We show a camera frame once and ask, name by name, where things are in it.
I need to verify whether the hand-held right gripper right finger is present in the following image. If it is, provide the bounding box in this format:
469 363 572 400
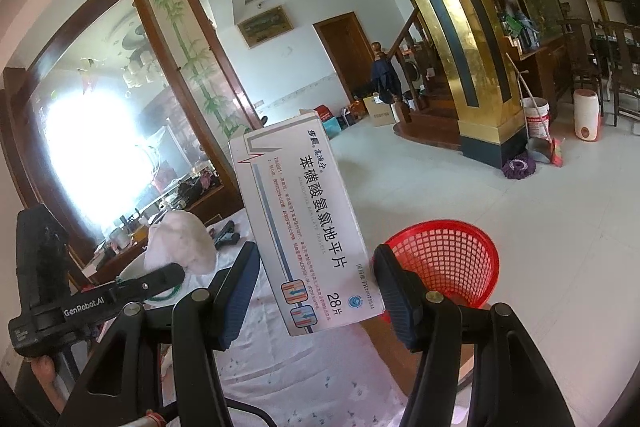
372 243 576 427

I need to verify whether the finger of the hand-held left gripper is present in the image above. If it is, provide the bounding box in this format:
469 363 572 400
115 263 187 305

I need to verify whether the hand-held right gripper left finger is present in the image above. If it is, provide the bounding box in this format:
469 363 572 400
57 241 262 427

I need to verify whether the white bag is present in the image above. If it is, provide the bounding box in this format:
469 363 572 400
142 209 218 275

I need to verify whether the red plastic basket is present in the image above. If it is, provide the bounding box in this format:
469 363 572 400
370 223 501 323

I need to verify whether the white medicine box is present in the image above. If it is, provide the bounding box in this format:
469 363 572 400
227 109 387 338

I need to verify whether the person's left hand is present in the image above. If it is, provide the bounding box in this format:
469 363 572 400
30 353 63 400

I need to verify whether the flat cardboard sheet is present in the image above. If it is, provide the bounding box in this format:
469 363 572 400
362 307 476 408

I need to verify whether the black pistol-shaped tool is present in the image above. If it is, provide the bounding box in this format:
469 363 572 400
210 220 242 250

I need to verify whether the floral pink tablecloth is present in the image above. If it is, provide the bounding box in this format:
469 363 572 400
112 206 411 427

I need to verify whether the wooden staircase with railing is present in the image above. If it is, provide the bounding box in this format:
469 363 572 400
382 0 461 148

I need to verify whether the purple mop head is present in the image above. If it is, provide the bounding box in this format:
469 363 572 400
501 155 536 181

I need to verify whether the cardboard box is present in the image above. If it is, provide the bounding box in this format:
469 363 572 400
362 93 396 128

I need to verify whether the grey dustpan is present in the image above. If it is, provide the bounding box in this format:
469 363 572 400
525 136 553 165

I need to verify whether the broom with wooden stick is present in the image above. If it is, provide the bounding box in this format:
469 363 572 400
506 53 566 168

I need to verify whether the dark jacket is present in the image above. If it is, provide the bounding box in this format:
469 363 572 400
370 57 402 105

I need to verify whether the white washing machine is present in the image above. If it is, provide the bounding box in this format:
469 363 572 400
402 59 426 92

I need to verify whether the bamboo painted panel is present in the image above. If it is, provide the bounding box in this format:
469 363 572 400
135 0 256 148

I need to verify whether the gold pillar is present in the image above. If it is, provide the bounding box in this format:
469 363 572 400
360 0 538 170

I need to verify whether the brown wooden door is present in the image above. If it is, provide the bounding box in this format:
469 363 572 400
313 11 382 108

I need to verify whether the white orange cylinder appliance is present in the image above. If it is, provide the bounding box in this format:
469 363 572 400
572 88 602 141

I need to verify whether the wooden sideboard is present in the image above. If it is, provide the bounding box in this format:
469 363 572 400
502 34 571 122

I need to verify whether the framed picture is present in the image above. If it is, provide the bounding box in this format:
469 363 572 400
236 5 294 48

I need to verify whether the dark wooden chair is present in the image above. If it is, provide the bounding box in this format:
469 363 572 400
557 19 606 102
590 22 640 128

